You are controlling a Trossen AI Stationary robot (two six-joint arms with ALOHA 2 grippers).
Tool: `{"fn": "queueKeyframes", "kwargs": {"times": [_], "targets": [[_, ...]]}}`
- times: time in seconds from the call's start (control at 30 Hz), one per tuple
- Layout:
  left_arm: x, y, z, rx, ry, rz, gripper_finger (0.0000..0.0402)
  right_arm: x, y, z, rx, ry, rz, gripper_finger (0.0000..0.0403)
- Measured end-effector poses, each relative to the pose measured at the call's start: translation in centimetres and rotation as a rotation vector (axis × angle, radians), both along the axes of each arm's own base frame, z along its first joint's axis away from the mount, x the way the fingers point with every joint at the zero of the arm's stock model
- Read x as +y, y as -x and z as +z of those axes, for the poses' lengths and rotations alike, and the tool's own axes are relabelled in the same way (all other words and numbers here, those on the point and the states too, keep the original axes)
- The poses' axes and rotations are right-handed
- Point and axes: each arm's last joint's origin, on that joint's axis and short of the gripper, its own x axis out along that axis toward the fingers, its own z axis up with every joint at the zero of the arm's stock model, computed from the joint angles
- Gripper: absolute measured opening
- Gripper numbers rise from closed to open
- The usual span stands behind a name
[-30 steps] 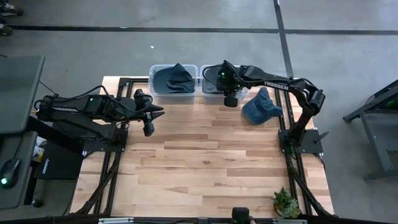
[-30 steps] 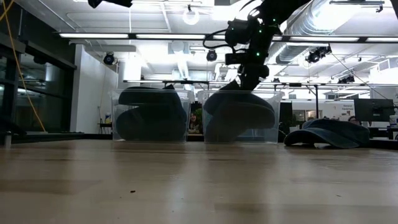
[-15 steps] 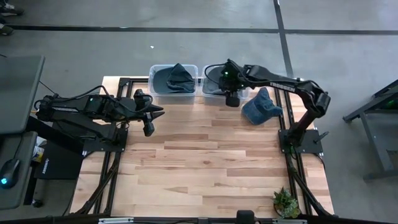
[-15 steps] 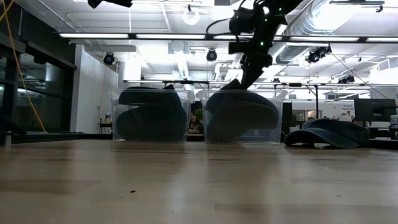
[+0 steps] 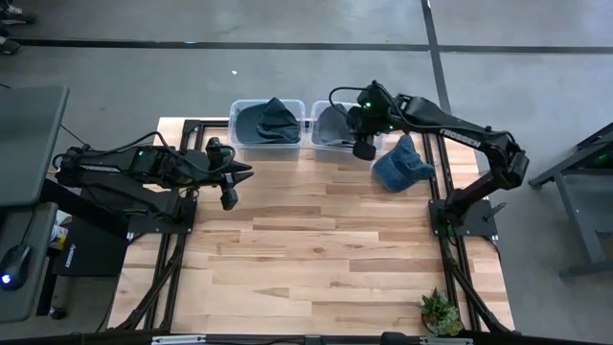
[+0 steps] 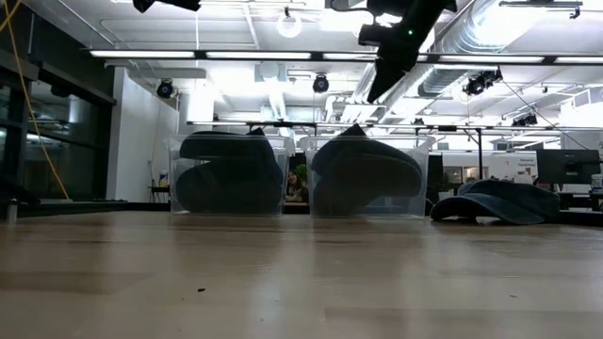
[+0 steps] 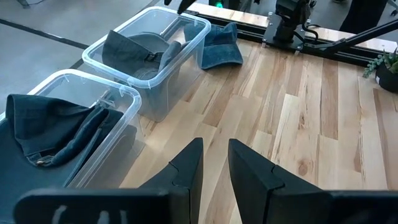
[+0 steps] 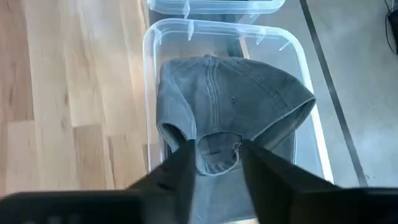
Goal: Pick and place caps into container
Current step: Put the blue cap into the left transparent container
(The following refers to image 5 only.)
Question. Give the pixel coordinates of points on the black computer mouse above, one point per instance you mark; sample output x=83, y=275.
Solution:
x=16, y=263

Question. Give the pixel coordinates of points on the black metal table frame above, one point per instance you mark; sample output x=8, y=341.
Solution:
x=190, y=127

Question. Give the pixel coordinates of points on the black white sneaker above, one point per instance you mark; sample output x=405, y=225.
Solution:
x=19, y=14
x=8, y=47

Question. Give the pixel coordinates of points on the grey desk surface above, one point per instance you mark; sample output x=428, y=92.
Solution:
x=29, y=144

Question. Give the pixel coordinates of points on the dark navy cap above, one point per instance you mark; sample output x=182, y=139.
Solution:
x=280, y=124

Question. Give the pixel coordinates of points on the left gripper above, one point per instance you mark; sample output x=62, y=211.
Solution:
x=213, y=170

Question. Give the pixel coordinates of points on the white yellow bottle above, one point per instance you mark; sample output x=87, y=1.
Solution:
x=60, y=235

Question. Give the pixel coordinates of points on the grey metal cart frame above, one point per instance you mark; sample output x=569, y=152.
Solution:
x=574, y=162

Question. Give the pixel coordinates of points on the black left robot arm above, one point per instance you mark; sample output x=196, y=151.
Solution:
x=120, y=167

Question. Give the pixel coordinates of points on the black Trossen controller box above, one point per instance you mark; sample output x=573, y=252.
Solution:
x=96, y=254

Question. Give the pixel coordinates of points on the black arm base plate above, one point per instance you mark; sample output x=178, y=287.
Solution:
x=158, y=227
x=474, y=225

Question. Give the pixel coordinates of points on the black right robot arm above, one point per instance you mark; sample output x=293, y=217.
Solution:
x=460, y=131

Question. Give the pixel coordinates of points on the silver metal bracket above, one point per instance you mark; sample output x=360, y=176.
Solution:
x=177, y=340
x=445, y=341

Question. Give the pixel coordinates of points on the faded blue cap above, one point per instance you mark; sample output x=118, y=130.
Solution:
x=400, y=167

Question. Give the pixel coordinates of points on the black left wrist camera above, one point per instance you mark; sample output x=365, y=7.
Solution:
x=214, y=149

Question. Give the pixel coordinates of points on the small green potted plant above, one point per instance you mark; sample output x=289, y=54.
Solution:
x=438, y=314

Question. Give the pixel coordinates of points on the clear plastic container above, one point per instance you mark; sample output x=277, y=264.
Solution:
x=265, y=152
x=318, y=144

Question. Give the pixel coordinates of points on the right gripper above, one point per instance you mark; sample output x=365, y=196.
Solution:
x=366, y=120

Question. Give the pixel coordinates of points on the dark grey cap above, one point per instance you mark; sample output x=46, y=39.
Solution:
x=333, y=127

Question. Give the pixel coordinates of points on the grey mouse shelf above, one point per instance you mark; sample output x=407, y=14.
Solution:
x=29, y=225

